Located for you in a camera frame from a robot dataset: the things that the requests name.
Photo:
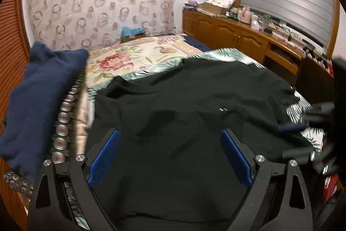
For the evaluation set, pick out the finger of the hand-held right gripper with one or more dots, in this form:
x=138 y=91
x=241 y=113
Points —
x=293 y=128
x=300 y=154

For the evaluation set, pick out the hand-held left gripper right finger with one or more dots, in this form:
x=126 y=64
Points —
x=238 y=158

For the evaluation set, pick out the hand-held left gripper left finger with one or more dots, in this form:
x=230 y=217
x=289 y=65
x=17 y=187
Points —
x=104 y=158

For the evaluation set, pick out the black t-shirt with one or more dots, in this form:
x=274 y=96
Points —
x=175 y=101

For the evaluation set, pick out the red bag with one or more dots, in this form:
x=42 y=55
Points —
x=331 y=187

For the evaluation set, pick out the folded beige satin cloth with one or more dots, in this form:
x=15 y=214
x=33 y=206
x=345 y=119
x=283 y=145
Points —
x=82 y=117

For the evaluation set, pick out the folded navy cloth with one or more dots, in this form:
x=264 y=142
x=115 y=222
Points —
x=35 y=101

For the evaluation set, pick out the row of books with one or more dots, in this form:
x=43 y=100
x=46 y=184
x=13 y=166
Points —
x=289 y=33

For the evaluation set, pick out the palm leaf printed blanket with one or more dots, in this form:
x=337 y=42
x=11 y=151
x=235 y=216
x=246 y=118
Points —
x=229 y=53

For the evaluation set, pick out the floral bed sheet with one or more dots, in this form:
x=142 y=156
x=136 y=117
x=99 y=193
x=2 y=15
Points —
x=129 y=57

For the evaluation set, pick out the wooden cabinet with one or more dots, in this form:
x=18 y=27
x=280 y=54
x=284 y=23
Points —
x=229 y=32

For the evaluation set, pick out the navy bed sheet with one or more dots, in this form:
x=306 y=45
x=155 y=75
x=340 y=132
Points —
x=197 y=44

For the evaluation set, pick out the pink bottle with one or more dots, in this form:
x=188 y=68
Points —
x=246 y=14

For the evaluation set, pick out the open cardboard box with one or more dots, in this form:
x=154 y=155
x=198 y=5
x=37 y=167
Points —
x=213 y=8

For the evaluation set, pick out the wooden louvered door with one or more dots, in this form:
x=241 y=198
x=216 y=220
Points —
x=13 y=30

